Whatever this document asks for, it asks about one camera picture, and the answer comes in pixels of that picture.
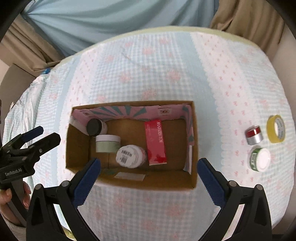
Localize pale green cream jar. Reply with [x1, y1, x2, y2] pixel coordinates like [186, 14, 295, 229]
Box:
[95, 135, 121, 153]

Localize red silver jar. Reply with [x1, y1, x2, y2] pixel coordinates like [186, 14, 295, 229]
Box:
[245, 126, 263, 146]

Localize black lid jar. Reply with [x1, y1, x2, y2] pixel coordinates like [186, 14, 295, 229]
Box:
[86, 118, 107, 137]

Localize person's left hand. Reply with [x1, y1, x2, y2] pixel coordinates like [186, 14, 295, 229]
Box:
[0, 182, 32, 226]

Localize white pill bottle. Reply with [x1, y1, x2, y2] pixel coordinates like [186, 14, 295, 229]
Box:
[115, 145, 147, 169]

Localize checkered floral tablecloth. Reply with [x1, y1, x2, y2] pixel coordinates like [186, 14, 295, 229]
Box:
[2, 26, 295, 241]

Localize light blue curtain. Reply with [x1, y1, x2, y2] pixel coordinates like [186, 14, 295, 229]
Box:
[21, 0, 219, 57]

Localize red cosmetic box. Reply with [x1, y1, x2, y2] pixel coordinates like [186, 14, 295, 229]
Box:
[144, 120, 167, 166]

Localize beige curtain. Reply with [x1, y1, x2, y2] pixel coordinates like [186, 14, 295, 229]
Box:
[210, 0, 285, 60]

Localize green white lid jar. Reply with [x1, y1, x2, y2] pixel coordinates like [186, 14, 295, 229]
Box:
[249, 148, 271, 172]

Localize cardboard box pink flaps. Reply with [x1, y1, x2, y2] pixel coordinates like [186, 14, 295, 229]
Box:
[66, 100, 198, 191]

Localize yellow tape roll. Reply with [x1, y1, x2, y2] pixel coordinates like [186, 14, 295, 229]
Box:
[266, 115, 285, 144]

